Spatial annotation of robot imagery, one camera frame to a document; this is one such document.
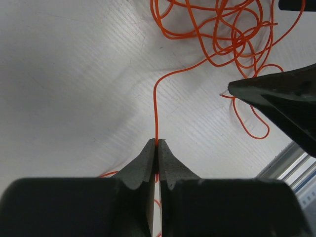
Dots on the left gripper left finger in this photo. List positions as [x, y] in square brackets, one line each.
[118, 206]

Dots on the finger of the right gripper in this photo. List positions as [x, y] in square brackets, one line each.
[296, 5]
[287, 99]

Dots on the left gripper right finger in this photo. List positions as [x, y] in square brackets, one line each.
[196, 207]

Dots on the aluminium mounting rail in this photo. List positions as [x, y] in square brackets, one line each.
[298, 170]

